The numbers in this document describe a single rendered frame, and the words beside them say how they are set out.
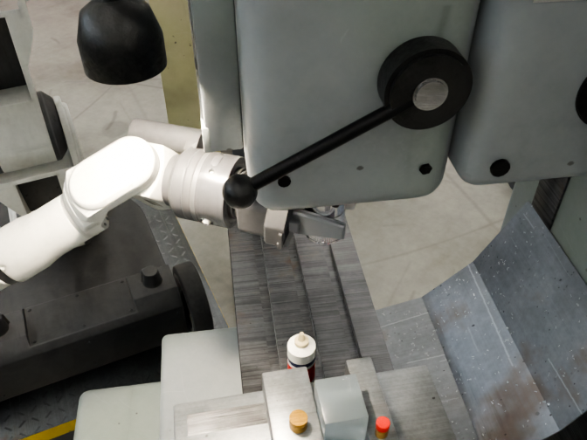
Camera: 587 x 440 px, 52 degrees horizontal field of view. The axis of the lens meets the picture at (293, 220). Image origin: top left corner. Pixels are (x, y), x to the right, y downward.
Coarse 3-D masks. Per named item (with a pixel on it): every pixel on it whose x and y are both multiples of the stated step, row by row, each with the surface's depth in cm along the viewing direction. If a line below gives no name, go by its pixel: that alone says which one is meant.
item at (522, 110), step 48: (480, 0) 47; (528, 0) 43; (576, 0) 44; (480, 48) 48; (528, 48) 46; (576, 48) 46; (480, 96) 49; (528, 96) 49; (576, 96) 49; (480, 144) 52; (528, 144) 52; (576, 144) 53
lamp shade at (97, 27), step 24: (96, 0) 49; (120, 0) 49; (96, 24) 48; (120, 24) 48; (144, 24) 49; (96, 48) 48; (120, 48) 48; (144, 48) 49; (96, 72) 50; (120, 72) 50; (144, 72) 50
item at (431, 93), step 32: (384, 64) 46; (416, 64) 44; (448, 64) 45; (384, 96) 46; (416, 96) 46; (448, 96) 46; (352, 128) 47; (416, 128) 48; (288, 160) 49; (224, 192) 49; (256, 192) 50
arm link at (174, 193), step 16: (128, 128) 75; (144, 128) 74; (160, 128) 74; (176, 128) 74; (192, 128) 74; (160, 144) 74; (176, 144) 73; (192, 144) 72; (160, 160) 71; (176, 160) 70; (192, 160) 70; (160, 176) 71; (176, 176) 69; (192, 176) 69; (144, 192) 71; (160, 192) 71; (176, 192) 69; (160, 208) 79; (176, 208) 71
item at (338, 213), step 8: (312, 208) 67; (320, 208) 67; (328, 208) 67; (336, 208) 67; (344, 208) 68; (328, 216) 67; (336, 216) 68; (344, 216) 70; (312, 240) 71; (320, 240) 70; (328, 240) 70; (336, 240) 70
